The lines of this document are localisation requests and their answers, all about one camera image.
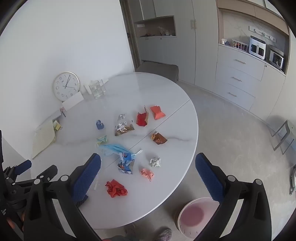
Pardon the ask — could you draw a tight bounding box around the tall grey wardrobe cabinet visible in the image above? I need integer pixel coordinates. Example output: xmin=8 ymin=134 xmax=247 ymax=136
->
xmin=134 ymin=0 xmax=220 ymax=87

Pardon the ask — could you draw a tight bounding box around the white dish rack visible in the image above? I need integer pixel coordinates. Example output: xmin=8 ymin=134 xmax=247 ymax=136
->
xmin=232 ymin=39 xmax=250 ymax=52

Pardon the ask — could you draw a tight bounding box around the clear snack bag with crumbs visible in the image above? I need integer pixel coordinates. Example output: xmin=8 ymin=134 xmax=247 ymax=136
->
xmin=114 ymin=113 xmax=135 ymax=137

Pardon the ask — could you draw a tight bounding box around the grey drawer cabinet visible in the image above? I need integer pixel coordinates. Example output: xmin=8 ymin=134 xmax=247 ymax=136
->
xmin=214 ymin=44 xmax=287 ymax=121

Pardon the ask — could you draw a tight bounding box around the pink paper ball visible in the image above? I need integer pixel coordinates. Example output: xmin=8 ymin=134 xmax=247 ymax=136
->
xmin=140 ymin=168 xmax=155 ymax=181

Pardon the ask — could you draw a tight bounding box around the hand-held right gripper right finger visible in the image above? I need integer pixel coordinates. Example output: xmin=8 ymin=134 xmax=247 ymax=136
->
xmin=193 ymin=152 xmax=273 ymax=241

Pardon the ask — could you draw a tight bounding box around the white round wall clock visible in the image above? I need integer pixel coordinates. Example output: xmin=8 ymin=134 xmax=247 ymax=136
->
xmin=52 ymin=72 xmax=80 ymax=102

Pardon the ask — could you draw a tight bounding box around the white wall hook rail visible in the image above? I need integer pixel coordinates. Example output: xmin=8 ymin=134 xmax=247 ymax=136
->
xmin=249 ymin=26 xmax=277 ymax=42

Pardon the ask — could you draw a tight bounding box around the blue packet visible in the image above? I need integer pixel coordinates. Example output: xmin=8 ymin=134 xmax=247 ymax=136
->
xmin=117 ymin=152 xmax=136 ymax=175

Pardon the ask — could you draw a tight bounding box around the clear glass pitcher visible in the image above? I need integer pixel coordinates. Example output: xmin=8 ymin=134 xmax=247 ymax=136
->
xmin=88 ymin=79 xmax=107 ymax=99

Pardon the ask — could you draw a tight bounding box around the white folded card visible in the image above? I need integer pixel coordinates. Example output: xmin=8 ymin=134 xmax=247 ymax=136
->
xmin=61 ymin=91 xmax=84 ymax=110

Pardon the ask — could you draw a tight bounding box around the red torn wrapper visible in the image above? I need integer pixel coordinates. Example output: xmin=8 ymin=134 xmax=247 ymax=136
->
xmin=136 ymin=105 xmax=149 ymax=127

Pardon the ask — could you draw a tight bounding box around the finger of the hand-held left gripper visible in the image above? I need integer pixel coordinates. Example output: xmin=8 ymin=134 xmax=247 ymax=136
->
xmin=9 ymin=165 xmax=58 ymax=189
xmin=2 ymin=159 xmax=32 ymax=184

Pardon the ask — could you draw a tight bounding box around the white countertop oven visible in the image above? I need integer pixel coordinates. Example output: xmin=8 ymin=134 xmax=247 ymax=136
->
xmin=248 ymin=35 xmax=267 ymax=60

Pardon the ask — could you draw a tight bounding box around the silver toaster oven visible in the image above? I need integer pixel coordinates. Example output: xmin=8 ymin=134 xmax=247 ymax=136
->
xmin=268 ymin=45 xmax=285 ymax=70

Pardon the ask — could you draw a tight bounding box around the orange torn wrapper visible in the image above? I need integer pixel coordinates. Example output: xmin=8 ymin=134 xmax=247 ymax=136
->
xmin=150 ymin=105 xmax=166 ymax=120

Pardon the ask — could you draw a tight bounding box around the pale yellow cloth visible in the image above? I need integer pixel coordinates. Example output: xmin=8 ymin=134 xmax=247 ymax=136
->
xmin=32 ymin=120 xmax=57 ymax=160

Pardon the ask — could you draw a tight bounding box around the grey fuzzy slipper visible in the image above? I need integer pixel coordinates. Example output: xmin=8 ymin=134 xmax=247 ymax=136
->
xmin=151 ymin=228 xmax=173 ymax=241

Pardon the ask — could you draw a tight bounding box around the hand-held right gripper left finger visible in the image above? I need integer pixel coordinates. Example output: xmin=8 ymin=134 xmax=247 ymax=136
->
xmin=23 ymin=153 xmax=102 ymax=241

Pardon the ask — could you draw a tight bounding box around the metal frame stool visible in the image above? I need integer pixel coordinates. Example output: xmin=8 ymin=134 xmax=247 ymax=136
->
xmin=269 ymin=120 xmax=296 ymax=155

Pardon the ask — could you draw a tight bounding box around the grey upholstered chair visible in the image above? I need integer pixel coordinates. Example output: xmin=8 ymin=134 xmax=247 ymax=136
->
xmin=136 ymin=61 xmax=179 ymax=83

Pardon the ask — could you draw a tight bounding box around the brown crumpled wrapper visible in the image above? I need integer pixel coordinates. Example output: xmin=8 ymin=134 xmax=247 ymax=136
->
xmin=151 ymin=131 xmax=168 ymax=145

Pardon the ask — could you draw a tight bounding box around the person's left hand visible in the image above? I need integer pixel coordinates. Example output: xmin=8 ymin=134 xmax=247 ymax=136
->
xmin=6 ymin=212 xmax=25 ymax=232

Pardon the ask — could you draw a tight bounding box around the blue face mask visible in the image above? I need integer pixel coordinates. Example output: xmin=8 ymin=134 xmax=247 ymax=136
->
xmin=98 ymin=144 xmax=142 ymax=161

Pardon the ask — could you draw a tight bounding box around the pink plastic bin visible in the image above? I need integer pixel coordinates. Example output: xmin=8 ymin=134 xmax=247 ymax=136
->
xmin=177 ymin=197 xmax=220 ymax=239

